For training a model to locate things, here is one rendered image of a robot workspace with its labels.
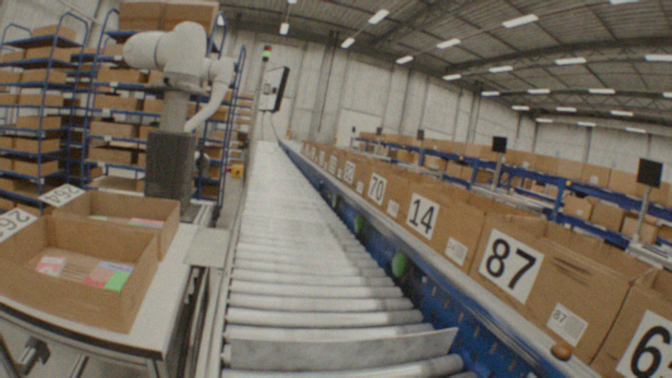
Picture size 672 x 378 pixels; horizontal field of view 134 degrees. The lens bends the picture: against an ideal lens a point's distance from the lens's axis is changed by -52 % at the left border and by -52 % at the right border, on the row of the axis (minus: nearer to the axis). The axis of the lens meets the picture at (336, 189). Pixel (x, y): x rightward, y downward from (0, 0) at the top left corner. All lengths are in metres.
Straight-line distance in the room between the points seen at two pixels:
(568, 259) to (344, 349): 0.44
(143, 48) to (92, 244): 0.77
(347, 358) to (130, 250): 0.59
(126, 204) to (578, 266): 1.27
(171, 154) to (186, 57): 0.37
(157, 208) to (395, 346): 0.88
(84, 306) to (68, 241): 0.34
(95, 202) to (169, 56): 0.61
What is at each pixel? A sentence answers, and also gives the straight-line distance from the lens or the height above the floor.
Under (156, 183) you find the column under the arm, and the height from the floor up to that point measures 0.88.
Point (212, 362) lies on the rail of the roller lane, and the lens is 0.56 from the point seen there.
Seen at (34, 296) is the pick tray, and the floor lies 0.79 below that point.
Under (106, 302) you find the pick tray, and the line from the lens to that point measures 0.58.
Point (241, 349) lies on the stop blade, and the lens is 0.53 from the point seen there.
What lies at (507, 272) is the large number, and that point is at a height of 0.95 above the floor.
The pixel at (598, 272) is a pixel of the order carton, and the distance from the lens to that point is 0.56.
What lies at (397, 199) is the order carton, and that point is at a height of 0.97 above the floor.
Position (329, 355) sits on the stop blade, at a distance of 0.56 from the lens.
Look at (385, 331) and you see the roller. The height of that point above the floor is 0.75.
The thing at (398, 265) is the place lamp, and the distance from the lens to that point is 0.89.
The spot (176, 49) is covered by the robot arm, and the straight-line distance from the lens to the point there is 1.18.
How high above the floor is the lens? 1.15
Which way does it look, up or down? 10 degrees down
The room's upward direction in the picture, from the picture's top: 10 degrees clockwise
